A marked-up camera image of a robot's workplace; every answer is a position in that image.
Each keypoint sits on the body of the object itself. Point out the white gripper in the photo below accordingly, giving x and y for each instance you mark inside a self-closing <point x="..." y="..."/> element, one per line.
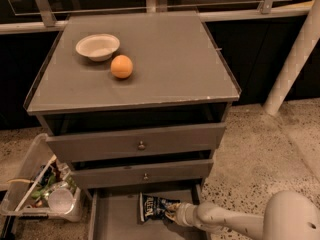
<point x="184" y="213"/>

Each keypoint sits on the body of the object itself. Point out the blue chip bag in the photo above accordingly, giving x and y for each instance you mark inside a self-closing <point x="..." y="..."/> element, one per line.
<point x="153" y="207"/>

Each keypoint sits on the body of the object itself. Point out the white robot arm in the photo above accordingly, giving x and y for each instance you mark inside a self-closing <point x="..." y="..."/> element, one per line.
<point x="288" y="216"/>

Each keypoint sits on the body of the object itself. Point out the grey middle drawer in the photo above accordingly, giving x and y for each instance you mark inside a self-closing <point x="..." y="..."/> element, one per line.
<point x="142" y="174"/>

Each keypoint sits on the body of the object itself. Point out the grey drawer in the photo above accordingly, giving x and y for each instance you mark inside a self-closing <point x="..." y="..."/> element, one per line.
<point x="141" y="142"/>
<point x="116" y="213"/>
<point x="142" y="174"/>

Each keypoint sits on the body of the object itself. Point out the grey bottom drawer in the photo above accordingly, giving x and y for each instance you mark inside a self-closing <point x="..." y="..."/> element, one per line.
<point x="116" y="213"/>

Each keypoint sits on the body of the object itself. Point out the grey top drawer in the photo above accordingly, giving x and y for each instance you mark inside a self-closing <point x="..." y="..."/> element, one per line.
<point x="141" y="142"/>

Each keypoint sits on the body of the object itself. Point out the grey drawer cabinet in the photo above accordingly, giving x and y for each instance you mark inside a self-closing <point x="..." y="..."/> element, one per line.
<point x="179" y="78"/>

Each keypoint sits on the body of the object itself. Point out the white cup in bin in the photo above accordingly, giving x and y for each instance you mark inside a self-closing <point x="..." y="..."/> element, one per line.
<point x="60" y="201"/>

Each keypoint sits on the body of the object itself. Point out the clear plastic bin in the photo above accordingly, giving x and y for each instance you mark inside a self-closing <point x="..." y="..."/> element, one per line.
<point x="39" y="175"/>

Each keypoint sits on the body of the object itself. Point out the orange ball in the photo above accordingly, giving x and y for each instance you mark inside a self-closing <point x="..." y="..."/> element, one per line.
<point x="121" y="67"/>

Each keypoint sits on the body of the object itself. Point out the white paper bowl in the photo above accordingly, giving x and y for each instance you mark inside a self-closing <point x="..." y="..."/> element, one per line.
<point x="98" y="47"/>

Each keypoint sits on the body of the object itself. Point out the white diagonal pole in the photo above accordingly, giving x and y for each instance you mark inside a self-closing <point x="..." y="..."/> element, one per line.
<point x="302" y="48"/>

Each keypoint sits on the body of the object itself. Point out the metal railing with glass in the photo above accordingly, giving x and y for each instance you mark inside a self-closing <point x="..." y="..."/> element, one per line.
<point x="33" y="16"/>

